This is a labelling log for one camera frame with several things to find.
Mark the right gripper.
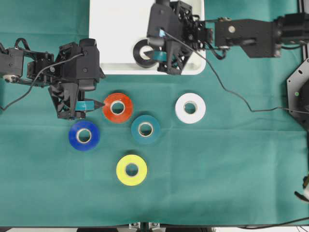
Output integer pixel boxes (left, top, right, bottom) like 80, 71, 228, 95
144, 0, 213, 75

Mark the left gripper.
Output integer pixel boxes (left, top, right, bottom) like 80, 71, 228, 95
48, 42, 105, 120

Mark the black tape roll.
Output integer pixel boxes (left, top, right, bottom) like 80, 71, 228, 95
133, 39, 160, 68

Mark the red tape roll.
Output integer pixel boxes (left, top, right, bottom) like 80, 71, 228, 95
102, 93, 133, 124

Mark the blue tape roll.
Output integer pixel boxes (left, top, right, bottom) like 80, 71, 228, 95
68, 120, 100, 151

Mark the white tape roll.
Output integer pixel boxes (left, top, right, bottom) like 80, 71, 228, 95
175, 93, 206, 124

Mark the yellow tape roll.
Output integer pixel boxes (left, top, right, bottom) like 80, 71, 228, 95
116, 155, 148, 186

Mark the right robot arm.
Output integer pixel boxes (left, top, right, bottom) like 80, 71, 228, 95
144, 0, 309, 75

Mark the white plastic case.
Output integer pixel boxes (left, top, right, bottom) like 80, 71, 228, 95
88, 0, 207, 75

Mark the green tape roll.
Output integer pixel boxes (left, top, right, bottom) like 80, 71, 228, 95
131, 115, 160, 145

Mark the green table cloth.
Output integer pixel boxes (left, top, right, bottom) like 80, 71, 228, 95
0, 0, 309, 228

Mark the right camera cable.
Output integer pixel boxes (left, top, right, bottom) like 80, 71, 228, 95
161, 30, 309, 114

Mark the camera cable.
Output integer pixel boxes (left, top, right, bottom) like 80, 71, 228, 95
0, 53, 85, 112
161, 30, 309, 114

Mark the left camera cable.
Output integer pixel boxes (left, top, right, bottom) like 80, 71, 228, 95
0, 53, 85, 112

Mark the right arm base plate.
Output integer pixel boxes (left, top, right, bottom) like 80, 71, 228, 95
286, 58, 309, 132

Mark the black aluminium frame rail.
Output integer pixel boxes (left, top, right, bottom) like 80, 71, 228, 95
298, 0, 309, 60

